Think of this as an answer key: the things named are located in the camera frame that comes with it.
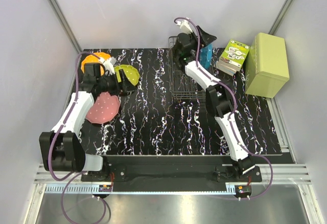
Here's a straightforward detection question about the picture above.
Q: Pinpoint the green book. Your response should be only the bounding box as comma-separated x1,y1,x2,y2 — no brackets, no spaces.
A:
215,39,250,76

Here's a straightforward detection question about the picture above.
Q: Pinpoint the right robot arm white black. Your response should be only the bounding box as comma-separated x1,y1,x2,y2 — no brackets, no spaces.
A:
172,25,255,181

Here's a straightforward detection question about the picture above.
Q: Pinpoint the purple cable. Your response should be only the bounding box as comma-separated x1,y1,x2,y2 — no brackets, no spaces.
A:
48,52,113,221
173,16,274,201

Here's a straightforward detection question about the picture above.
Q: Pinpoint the blue dotted plate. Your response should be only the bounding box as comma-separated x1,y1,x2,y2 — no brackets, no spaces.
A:
200,44,213,69

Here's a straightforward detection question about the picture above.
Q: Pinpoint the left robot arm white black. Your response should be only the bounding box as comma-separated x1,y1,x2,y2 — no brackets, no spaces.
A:
39,62,139,181

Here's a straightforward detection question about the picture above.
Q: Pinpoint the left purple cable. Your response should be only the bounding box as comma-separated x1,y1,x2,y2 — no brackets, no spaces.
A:
48,52,113,221

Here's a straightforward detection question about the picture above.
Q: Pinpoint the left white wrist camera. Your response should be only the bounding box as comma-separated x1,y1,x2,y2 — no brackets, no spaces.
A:
99,57,116,75

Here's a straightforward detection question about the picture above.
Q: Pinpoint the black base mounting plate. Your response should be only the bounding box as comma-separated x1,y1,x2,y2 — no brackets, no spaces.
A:
82,164,262,183

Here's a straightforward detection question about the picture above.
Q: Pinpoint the orange dotted plate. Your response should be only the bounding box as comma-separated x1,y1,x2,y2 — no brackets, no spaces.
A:
81,52,111,75

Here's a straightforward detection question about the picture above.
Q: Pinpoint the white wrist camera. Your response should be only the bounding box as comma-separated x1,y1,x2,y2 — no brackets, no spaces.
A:
174,19,193,34
99,57,116,75

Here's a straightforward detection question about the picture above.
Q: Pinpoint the black wire dish rack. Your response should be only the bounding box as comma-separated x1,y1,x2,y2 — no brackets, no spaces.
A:
168,36,205,100

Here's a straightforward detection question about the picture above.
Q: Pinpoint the green dotted plate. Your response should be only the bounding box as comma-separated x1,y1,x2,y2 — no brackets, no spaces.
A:
114,64,140,86

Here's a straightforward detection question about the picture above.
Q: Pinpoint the pink dotted plate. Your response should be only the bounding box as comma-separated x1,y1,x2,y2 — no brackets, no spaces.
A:
86,92,120,124

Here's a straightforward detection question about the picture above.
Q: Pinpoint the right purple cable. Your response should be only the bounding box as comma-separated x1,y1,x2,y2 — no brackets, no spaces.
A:
173,16,274,201

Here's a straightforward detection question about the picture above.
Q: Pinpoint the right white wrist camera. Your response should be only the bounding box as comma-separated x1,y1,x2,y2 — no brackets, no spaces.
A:
174,19,193,34

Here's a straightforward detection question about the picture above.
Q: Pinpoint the light green box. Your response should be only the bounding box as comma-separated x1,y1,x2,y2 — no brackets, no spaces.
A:
245,33,290,98

